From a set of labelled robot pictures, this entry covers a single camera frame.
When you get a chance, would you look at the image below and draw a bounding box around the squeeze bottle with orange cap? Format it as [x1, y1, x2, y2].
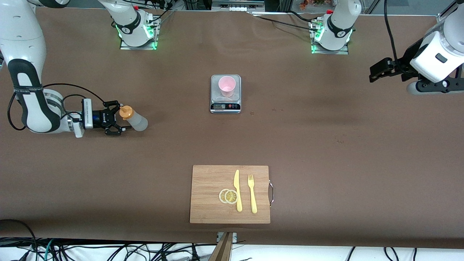
[119, 105, 148, 132]

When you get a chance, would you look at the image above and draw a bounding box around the pink plastic cup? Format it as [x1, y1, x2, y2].
[218, 76, 236, 98]

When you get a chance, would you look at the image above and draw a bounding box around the silver digital kitchen scale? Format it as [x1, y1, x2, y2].
[210, 74, 241, 114]

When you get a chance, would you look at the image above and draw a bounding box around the wooden cutting board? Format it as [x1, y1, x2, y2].
[190, 165, 271, 224]

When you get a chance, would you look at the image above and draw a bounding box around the yellow plastic knife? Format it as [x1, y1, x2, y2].
[234, 170, 243, 212]

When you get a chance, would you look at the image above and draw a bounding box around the yellow plastic fork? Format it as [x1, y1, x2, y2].
[248, 174, 258, 214]

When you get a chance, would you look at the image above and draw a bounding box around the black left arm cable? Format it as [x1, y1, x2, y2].
[384, 0, 401, 62]

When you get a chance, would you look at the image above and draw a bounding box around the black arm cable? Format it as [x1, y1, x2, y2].
[7, 83, 106, 132]
[384, 0, 401, 62]

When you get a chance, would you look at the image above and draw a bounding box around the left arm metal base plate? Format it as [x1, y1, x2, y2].
[311, 20, 349, 55]

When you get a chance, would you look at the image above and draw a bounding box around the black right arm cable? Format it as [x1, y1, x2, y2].
[7, 83, 106, 132]

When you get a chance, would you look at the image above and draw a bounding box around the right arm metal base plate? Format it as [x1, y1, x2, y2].
[120, 16, 159, 50]

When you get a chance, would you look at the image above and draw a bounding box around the short black table cable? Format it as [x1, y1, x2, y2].
[288, 10, 314, 22]

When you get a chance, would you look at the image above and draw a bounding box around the long black table cable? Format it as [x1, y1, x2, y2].
[254, 15, 319, 31]

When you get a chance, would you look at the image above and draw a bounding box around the black looped floor cable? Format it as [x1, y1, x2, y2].
[0, 219, 38, 254]

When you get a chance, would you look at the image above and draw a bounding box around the teal floor cable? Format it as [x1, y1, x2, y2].
[43, 239, 55, 261]

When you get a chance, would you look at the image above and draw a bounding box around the wooden post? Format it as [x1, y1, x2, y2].
[208, 232, 234, 261]

